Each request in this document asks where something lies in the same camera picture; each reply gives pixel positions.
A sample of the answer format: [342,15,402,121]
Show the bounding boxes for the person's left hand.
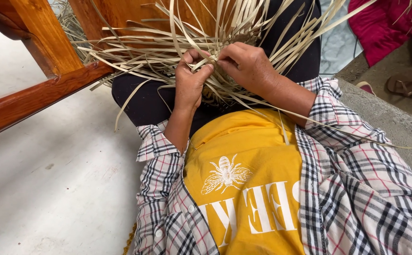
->
[174,49,215,111]

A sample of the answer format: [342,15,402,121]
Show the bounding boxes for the person's right hand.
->
[216,42,281,101]

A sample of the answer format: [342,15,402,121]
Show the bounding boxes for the woven palm leaf strip work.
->
[71,0,412,149]

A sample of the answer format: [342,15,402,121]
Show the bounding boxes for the black trousers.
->
[111,0,323,139]

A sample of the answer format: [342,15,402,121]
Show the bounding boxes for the yellow printed t-shirt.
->
[183,108,306,255]

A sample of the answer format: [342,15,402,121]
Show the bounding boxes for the pink sandal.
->
[355,81,377,96]

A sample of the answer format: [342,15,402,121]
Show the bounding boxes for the heap of dry palm strips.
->
[51,0,94,65]

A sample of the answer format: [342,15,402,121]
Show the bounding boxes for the red cloth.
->
[348,0,412,68]

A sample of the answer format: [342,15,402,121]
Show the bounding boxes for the brown sandal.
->
[386,74,412,98]

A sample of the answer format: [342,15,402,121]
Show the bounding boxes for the plaid checked shirt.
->
[133,76,412,255]

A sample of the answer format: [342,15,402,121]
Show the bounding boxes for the brown wooden furniture frame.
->
[0,0,224,143]

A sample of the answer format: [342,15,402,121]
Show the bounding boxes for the gold beaded chain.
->
[122,222,138,255]

